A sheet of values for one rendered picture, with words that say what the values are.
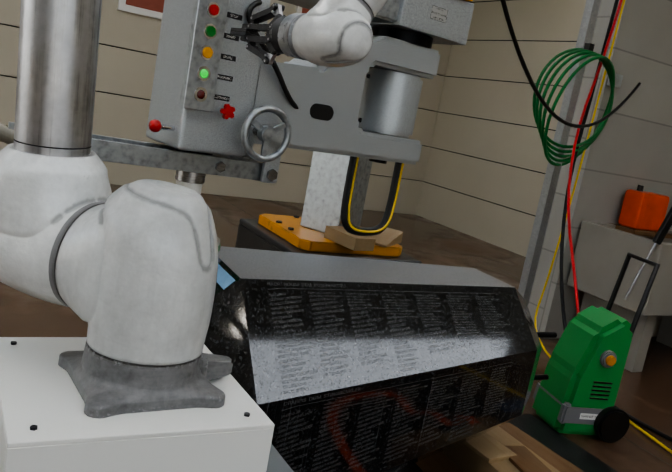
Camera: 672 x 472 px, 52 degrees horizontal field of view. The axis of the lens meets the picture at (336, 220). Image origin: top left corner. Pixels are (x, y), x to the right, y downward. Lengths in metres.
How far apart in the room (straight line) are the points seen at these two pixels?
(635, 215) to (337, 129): 3.35
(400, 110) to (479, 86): 7.10
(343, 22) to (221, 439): 0.73
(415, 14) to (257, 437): 1.50
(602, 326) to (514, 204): 5.17
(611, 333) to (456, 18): 1.76
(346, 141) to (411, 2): 0.45
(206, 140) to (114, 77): 6.17
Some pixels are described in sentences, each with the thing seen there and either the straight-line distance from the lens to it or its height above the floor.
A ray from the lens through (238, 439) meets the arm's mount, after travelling 0.92.
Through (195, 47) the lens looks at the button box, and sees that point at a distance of 1.73.
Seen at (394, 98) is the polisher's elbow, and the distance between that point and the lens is 2.17.
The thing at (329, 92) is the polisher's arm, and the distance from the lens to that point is 1.98.
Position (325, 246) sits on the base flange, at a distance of 2.67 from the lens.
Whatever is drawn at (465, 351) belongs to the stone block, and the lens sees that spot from 2.09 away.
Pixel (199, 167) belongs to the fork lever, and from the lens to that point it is 1.84.
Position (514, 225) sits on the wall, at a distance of 8.45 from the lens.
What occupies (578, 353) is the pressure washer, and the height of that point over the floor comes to 0.39.
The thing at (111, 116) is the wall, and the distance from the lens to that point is 7.95.
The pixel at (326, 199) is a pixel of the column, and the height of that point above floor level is 0.92.
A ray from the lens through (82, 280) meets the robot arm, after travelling 0.92.
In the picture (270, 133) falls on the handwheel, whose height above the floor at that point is 1.20.
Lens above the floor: 1.30
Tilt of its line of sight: 9 degrees down
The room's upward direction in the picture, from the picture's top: 11 degrees clockwise
